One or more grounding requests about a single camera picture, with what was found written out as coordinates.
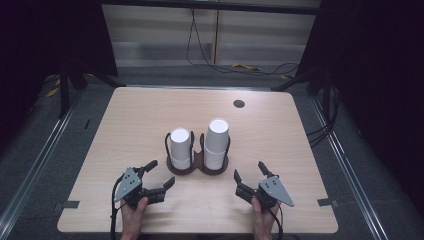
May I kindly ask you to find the long black hanging cable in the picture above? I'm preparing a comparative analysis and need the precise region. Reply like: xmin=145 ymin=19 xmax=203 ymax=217
xmin=185 ymin=8 xmax=301 ymax=77

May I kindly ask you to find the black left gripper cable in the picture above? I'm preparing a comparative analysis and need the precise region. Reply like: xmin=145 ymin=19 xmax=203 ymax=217
xmin=109 ymin=174 xmax=127 ymax=240

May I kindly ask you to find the person's right hand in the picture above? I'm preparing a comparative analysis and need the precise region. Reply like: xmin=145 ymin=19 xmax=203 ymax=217
xmin=251 ymin=197 xmax=281 ymax=240

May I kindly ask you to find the bundle of black cables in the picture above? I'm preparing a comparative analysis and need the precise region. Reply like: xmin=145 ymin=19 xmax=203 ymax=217
xmin=305 ymin=84 xmax=342 ymax=149

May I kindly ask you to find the black metal stand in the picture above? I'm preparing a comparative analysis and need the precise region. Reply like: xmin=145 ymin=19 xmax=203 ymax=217
xmin=58 ymin=63 xmax=127 ymax=120

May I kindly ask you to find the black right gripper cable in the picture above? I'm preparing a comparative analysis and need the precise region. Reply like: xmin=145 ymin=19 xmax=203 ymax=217
xmin=269 ymin=203 xmax=285 ymax=240

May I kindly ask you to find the black curtain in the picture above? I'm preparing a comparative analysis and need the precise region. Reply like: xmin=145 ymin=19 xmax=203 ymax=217
xmin=0 ymin=0 xmax=118 ymax=151
xmin=296 ymin=0 xmax=424 ymax=208

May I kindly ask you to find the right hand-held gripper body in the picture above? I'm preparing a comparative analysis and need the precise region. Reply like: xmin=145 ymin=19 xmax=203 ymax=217
xmin=234 ymin=174 xmax=296 ymax=212

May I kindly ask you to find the metal floor rail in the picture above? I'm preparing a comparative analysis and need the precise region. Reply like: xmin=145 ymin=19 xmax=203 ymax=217
xmin=309 ymin=95 xmax=383 ymax=240
xmin=0 ymin=106 xmax=79 ymax=234

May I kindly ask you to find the black horizontal frame bar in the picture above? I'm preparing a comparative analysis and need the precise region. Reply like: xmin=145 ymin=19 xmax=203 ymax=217
xmin=99 ymin=0 xmax=323 ymax=16

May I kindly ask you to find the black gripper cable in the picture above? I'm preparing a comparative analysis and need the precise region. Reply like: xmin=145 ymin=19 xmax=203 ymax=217
xmin=269 ymin=203 xmax=285 ymax=240
xmin=109 ymin=174 xmax=127 ymax=240

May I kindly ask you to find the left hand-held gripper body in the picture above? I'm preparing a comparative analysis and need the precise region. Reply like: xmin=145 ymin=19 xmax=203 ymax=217
xmin=113 ymin=165 xmax=167 ymax=211

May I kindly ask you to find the black wire cup holder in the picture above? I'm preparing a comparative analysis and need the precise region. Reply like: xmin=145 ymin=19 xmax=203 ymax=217
xmin=164 ymin=130 xmax=232 ymax=176

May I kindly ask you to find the black tape strip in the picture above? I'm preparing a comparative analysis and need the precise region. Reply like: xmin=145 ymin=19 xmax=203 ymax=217
xmin=316 ymin=197 xmax=339 ymax=208
xmin=54 ymin=200 xmax=81 ymax=210

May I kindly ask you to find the person's left hand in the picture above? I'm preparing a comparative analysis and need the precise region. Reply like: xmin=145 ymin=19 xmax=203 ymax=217
xmin=119 ymin=196 xmax=150 ymax=240

